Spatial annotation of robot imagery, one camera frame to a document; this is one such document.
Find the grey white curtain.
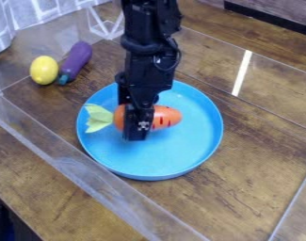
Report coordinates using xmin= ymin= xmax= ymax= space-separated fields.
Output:
xmin=0 ymin=0 xmax=111 ymax=52

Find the clear acrylic stand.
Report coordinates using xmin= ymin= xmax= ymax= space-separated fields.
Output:
xmin=85 ymin=7 xmax=123 ymax=40

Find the purple toy eggplant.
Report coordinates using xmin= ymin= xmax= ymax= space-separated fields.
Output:
xmin=57 ymin=41 xmax=92 ymax=85

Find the blue round tray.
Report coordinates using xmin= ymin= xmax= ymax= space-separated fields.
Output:
xmin=76 ymin=81 xmax=224 ymax=181

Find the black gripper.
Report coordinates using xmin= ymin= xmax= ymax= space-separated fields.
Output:
xmin=115 ymin=50 xmax=181 ymax=141

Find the yellow toy lemon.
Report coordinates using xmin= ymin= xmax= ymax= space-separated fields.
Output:
xmin=29 ymin=56 xmax=57 ymax=86

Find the dark wooden board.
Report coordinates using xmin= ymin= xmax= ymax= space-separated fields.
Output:
xmin=224 ymin=0 xmax=306 ymax=35

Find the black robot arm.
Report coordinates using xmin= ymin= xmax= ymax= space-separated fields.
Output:
xmin=115 ymin=0 xmax=183 ymax=141

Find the orange toy carrot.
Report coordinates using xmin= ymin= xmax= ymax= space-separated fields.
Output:
xmin=84 ymin=104 xmax=183 ymax=133

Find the clear acrylic barrier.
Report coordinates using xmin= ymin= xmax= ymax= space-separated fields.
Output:
xmin=0 ymin=79 xmax=208 ymax=241

